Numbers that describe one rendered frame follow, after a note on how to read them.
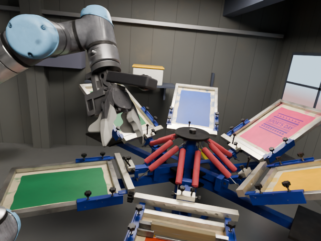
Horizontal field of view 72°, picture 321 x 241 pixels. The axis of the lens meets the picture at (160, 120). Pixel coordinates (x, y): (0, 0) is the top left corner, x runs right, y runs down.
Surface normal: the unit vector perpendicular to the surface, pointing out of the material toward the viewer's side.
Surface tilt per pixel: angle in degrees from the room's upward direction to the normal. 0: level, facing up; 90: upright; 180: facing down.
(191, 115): 32
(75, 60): 90
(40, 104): 90
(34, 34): 91
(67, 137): 90
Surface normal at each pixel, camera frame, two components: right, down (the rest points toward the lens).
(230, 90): 0.10, 0.31
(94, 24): 0.02, -0.17
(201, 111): -0.01, -0.65
